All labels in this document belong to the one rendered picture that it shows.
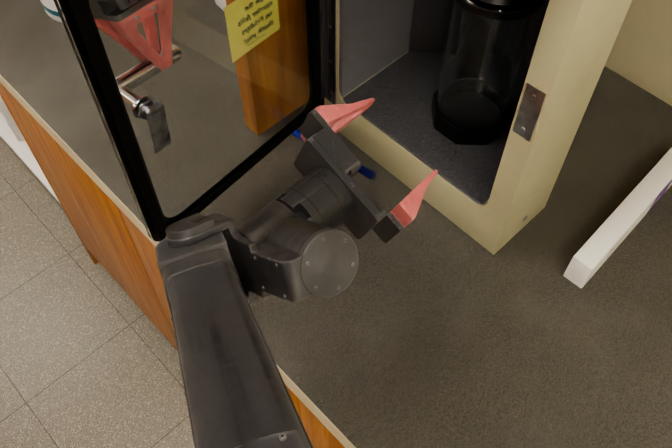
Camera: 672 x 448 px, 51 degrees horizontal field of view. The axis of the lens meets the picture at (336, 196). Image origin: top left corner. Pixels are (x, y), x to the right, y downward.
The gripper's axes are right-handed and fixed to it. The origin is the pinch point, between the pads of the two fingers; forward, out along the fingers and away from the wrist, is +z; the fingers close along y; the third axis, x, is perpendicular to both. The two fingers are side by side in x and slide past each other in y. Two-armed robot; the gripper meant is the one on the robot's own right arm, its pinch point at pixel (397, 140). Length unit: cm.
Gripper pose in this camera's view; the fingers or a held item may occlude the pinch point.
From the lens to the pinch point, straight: 72.4
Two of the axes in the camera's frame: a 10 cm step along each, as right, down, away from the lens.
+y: -6.5, -7.5, 0.9
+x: -2.6, 3.3, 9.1
